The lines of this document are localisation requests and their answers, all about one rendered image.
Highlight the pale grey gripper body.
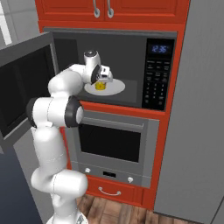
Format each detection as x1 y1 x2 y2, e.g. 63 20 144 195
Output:
95 72 115 87

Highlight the yellow mug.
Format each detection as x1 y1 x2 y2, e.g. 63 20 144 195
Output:
94 82 107 91

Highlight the white microwave turntable plate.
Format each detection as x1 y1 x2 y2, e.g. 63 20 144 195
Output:
83 79 127 96

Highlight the black built-in microwave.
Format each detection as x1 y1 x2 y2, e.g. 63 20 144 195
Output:
43 27 179 113

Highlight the grey microwave door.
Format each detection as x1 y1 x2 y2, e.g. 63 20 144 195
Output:
0 31 60 148

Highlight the grey built-in oven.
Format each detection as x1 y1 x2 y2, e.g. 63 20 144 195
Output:
64 108 160 189

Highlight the red cupboard door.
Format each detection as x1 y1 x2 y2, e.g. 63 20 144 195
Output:
104 0 179 17
41 0 106 22

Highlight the grey fridge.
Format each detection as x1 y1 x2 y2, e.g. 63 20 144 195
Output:
153 0 224 224

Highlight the red drawer front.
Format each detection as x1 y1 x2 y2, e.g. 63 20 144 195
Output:
85 174 144 206

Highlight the grey oven door handle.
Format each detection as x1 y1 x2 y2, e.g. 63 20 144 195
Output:
80 117 145 133

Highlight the silver cupboard door handle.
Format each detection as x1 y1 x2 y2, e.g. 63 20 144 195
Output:
106 0 115 19
92 0 101 18

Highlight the red tall cabinet frame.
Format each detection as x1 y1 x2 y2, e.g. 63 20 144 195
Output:
34 0 191 212

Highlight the silver drawer handle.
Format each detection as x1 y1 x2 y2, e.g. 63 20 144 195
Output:
97 186 123 197

